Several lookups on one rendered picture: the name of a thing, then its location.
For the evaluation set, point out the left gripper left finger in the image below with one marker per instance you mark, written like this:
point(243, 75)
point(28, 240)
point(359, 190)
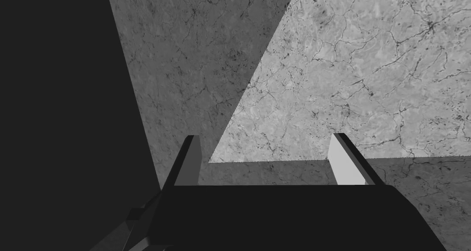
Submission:
point(187, 166)

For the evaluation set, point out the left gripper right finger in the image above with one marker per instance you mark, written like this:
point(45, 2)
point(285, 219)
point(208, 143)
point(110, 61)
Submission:
point(347, 164)

